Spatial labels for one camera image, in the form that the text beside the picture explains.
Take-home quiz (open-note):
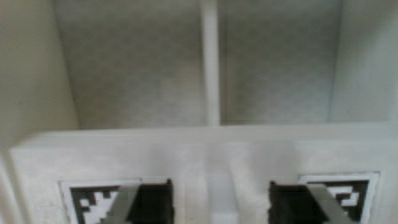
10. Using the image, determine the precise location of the white cabinet body box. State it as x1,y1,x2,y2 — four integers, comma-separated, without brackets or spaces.
0,0,398,224

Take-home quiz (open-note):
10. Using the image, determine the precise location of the white cabinet door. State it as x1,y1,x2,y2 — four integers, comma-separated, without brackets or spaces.
10,123,398,224

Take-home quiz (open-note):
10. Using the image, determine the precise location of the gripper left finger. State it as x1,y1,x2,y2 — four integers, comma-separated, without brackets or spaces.
101,179,174,224

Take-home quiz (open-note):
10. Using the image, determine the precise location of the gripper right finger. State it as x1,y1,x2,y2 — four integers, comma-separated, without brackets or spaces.
268,181,357,224

